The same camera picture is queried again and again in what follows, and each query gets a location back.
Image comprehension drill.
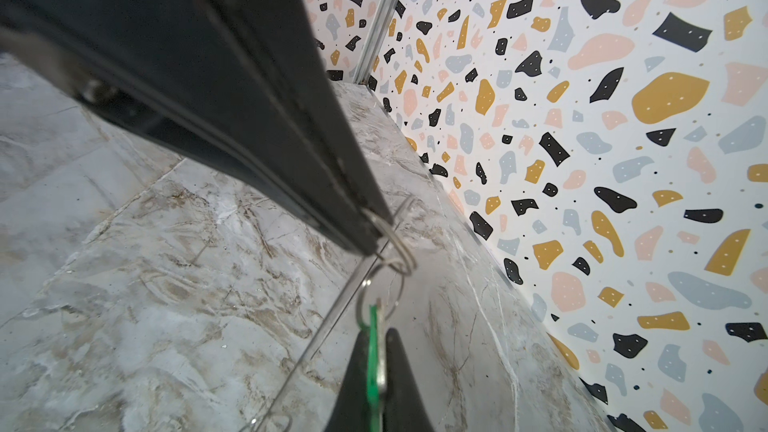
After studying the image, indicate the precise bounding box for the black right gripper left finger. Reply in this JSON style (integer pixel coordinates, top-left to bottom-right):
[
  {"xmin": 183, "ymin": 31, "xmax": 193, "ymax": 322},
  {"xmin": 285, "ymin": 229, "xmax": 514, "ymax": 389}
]
[{"xmin": 324, "ymin": 331, "xmax": 371, "ymax": 432}]

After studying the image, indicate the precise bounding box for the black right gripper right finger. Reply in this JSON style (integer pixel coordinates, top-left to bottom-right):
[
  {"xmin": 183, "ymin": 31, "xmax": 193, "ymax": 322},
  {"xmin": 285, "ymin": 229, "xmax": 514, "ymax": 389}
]
[{"xmin": 379, "ymin": 328, "xmax": 434, "ymax": 432}]

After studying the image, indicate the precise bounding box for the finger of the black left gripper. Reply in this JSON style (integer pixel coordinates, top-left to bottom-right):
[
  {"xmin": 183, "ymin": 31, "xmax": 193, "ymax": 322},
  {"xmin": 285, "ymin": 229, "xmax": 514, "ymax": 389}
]
[
  {"xmin": 0, "ymin": 0, "xmax": 394, "ymax": 235},
  {"xmin": 1, "ymin": 0, "xmax": 378, "ymax": 255}
]

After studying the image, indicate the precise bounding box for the green key tag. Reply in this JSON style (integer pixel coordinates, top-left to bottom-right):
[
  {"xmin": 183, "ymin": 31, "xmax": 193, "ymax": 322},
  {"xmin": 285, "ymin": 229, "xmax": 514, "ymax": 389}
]
[{"xmin": 366, "ymin": 300, "xmax": 387, "ymax": 432}]

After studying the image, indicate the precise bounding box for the perforated metal key holder plate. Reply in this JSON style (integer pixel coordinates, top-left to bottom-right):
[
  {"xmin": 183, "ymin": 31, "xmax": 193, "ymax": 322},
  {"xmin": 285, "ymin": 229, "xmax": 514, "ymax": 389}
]
[{"xmin": 240, "ymin": 239, "xmax": 391, "ymax": 431}]

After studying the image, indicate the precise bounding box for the aluminium corner post right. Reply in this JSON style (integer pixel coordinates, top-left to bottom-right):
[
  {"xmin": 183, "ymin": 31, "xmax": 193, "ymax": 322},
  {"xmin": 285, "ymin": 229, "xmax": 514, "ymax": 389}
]
[{"xmin": 351, "ymin": 0, "xmax": 398, "ymax": 85}]

